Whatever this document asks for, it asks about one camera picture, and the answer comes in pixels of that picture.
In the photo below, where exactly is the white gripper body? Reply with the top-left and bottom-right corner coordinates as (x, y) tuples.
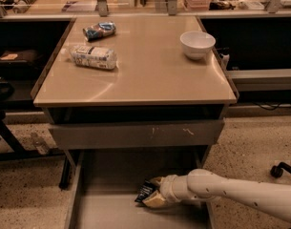
(158, 175), (180, 204)

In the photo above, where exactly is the dark blue rxbar wrapper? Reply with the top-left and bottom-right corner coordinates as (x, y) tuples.
(135, 180), (156, 203)

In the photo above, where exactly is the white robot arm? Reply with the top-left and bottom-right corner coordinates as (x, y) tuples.
(142, 169), (291, 223)

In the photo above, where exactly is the open grey middle drawer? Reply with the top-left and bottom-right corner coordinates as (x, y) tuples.
(65, 148), (215, 229)

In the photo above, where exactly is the grey top drawer front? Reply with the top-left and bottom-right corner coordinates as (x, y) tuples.
(50, 119), (224, 150)

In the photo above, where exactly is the beige top drawer cabinet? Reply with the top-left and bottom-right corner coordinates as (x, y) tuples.
(33, 16), (237, 165)

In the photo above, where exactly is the black office chair caster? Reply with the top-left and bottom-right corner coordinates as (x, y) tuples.
(270, 162), (291, 178)

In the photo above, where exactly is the white ceramic bowl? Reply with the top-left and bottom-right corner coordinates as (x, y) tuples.
(180, 31), (216, 60)

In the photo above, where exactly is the white blue snack bag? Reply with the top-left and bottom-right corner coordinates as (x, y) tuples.
(70, 45), (117, 71)

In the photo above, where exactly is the blue crumpled chip bag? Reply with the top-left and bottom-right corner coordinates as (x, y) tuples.
(83, 21), (116, 42)

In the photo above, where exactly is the black bag on shelf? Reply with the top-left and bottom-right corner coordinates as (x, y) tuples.
(0, 50), (41, 79)

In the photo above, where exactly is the black coil spring tool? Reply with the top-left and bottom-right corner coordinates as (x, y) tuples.
(12, 0), (36, 13)

